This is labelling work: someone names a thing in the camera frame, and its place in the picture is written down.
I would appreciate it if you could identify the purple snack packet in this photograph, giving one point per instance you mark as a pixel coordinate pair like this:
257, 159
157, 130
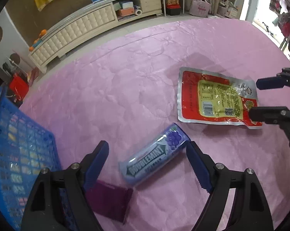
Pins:
109, 200

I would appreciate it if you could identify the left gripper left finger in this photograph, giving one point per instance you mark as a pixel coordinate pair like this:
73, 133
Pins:
45, 208

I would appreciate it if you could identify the pink shopping bag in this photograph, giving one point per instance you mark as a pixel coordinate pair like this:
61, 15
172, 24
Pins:
200, 8

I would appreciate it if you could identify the pink quilted mat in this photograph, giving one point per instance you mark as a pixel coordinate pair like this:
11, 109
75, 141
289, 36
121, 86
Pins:
125, 92

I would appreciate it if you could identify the cream TV cabinet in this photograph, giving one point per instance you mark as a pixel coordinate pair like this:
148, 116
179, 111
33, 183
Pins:
86, 23

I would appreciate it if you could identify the red and yellow snack bag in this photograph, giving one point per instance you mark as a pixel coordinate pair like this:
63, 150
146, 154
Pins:
206, 97

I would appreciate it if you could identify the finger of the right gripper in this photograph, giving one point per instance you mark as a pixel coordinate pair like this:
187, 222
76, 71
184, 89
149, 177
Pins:
281, 80
277, 115

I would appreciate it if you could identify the blue plastic basket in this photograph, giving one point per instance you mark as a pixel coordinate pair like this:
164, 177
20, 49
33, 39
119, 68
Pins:
25, 148

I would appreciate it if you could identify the red bag on floor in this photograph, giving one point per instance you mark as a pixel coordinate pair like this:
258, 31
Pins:
19, 87

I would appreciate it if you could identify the blue Doublemint gum pack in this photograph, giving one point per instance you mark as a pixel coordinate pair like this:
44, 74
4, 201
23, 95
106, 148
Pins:
153, 156

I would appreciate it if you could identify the oranges on cabinet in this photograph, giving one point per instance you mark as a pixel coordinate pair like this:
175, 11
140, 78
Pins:
37, 39

